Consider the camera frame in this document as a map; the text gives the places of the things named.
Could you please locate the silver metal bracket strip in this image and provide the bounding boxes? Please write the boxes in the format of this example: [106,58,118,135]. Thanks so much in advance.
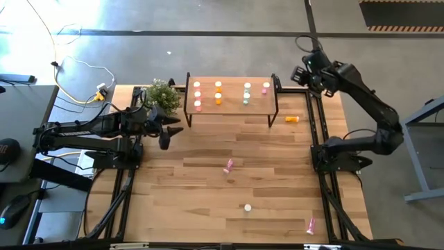
[304,244,343,250]
[110,242,150,250]

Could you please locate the white cable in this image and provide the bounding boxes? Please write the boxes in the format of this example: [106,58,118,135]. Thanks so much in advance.
[64,53,116,88]

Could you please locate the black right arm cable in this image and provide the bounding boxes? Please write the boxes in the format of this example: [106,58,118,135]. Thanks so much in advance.
[294,34,324,56]

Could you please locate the dark flat tablet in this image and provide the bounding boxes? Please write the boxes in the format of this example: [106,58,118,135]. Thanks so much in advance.
[0,73,36,84]

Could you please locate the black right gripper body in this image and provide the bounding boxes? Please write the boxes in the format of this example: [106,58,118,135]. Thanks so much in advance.
[290,49,340,98]

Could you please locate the black round speaker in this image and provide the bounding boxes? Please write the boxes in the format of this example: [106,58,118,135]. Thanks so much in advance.
[0,137,22,166]

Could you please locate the green artificial potted plant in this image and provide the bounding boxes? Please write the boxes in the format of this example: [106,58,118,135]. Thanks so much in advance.
[145,78,182,116]

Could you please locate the wooden shelf black metal legs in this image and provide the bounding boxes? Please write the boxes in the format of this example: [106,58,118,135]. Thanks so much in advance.
[182,72,284,128]

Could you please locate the yellow cable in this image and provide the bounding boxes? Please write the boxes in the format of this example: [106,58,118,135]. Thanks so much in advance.
[40,151,83,162]
[24,0,96,106]

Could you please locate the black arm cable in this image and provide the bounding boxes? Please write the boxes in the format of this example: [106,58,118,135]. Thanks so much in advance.
[78,89,148,123]
[294,34,324,56]

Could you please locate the blue-grey metal stand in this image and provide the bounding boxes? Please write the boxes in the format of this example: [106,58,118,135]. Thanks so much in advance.
[382,95,444,204]

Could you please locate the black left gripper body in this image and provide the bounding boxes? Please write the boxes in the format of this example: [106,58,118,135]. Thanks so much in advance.
[137,105,172,151]

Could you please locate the black aluminium table frame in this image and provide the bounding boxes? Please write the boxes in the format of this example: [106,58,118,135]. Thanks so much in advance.
[78,78,405,250]

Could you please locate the black computer mouse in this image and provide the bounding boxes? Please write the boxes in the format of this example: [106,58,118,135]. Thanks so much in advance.
[0,194,31,231]

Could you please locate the black desk foot beam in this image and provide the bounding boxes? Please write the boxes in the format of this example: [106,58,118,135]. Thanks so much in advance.
[29,158,94,193]

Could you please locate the white flat panel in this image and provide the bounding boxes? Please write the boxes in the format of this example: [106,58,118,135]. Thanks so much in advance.
[74,148,98,177]

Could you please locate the grey desk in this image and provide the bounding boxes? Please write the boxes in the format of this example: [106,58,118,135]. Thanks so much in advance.
[0,84,60,184]

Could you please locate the black mat hazard stripe edge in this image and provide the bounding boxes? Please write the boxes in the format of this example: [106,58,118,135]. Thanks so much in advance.
[358,0,444,33]

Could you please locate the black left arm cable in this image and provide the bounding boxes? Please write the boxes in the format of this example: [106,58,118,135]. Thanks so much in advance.
[78,89,148,123]

